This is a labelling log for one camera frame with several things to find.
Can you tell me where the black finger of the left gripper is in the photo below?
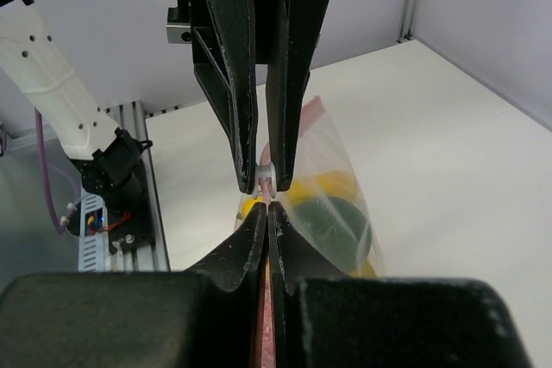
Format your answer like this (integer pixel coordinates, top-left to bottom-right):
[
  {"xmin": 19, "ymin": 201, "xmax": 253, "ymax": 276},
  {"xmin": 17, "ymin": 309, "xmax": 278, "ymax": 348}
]
[
  {"xmin": 266, "ymin": 0, "xmax": 329, "ymax": 191},
  {"xmin": 189, "ymin": 0, "xmax": 257, "ymax": 194}
]

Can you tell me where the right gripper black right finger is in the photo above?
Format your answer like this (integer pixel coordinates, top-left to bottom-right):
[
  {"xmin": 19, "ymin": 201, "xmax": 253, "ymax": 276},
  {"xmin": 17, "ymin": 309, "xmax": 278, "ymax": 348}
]
[{"xmin": 267, "ymin": 203, "xmax": 531, "ymax": 367}]

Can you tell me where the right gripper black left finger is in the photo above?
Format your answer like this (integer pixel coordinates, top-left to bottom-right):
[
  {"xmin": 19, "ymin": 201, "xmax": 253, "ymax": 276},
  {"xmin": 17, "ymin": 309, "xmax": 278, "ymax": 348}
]
[{"xmin": 1, "ymin": 208, "xmax": 266, "ymax": 367}]

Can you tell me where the clear zip top bag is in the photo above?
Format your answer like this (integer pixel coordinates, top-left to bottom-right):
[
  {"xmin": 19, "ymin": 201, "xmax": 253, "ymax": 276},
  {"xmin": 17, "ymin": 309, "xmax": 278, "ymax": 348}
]
[{"xmin": 235, "ymin": 94, "xmax": 385, "ymax": 368}]

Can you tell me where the yellow fake corn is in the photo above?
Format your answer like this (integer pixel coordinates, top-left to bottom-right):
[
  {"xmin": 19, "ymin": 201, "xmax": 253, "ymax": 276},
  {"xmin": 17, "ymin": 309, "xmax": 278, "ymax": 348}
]
[{"xmin": 241, "ymin": 172, "xmax": 376, "ymax": 278}]

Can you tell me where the green fake lime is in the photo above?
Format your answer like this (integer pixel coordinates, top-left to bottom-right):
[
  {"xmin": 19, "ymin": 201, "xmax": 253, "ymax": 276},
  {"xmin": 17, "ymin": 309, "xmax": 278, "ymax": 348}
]
[{"xmin": 293, "ymin": 196, "xmax": 372, "ymax": 273}]

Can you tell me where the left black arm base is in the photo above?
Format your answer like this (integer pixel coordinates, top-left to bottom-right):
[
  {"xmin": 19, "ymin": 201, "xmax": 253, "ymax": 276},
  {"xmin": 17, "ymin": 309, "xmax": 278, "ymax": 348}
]
[{"xmin": 75, "ymin": 160, "xmax": 159, "ymax": 272}]

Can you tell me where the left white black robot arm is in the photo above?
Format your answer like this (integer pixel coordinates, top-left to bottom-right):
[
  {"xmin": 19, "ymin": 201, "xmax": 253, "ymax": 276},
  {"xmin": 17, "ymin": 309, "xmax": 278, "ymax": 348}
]
[{"xmin": 1, "ymin": 0, "xmax": 329, "ymax": 219}]

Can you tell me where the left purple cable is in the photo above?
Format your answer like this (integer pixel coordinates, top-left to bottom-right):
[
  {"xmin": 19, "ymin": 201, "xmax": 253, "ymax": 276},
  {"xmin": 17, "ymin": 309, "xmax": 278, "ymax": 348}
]
[{"xmin": 0, "ymin": 107, "xmax": 83, "ymax": 235}]

